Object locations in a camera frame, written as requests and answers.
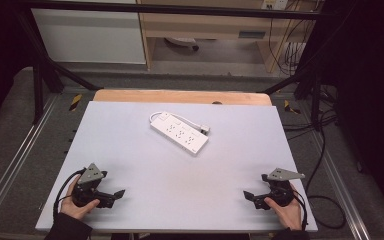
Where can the white power strip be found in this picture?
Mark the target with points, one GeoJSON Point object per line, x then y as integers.
{"type": "Point", "coordinates": [179, 134]}

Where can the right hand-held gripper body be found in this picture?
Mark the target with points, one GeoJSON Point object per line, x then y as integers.
{"type": "Point", "coordinates": [280, 186]}

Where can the dark curtain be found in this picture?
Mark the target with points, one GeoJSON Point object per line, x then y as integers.
{"type": "Point", "coordinates": [0, 50]}
{"type": "Point", "coordinates": [370, 83]}

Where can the white cabinet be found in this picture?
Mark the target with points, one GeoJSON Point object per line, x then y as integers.
{"type": "Point", "coordinates": [90, 36]}

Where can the white wall socket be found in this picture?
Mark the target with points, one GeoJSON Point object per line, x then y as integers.
{"type": "Point", "coordinates": [275, 4]}

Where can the office chair base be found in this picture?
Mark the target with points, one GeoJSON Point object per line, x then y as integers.
{"type": "Point", "coordinates": [183, 42]}

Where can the white power plug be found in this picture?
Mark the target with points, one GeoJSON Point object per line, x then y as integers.
{"type": "Point", "coordinates": [205, 129]}

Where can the person's left hand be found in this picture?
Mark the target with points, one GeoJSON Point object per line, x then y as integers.
{"type": "Point", "coordinates": [74, 208]}

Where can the metal floor rail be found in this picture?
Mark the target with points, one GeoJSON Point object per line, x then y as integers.
{"type": "Point", "coordinates": [20, 150]}
{"type": "Point", "coordinates": [340, 186]}

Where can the wooden table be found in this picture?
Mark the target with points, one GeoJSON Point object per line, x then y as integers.
{"type": "Point", "coordinates": [180, 97]}

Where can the black metal frame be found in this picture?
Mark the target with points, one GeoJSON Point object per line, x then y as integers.
{"type": "Point", "coordinates": [180, 9]}

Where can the light wooden desk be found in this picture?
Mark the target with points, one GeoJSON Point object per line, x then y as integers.
{"type": "Point", "coordinates": [206, 26]}

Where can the person's right hand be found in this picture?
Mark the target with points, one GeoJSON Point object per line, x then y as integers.
{"type": "Point", "coordinates": [288, 215]}

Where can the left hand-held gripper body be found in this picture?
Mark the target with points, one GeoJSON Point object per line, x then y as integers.
{"type": "Point", "coordinates": [88, 176]}

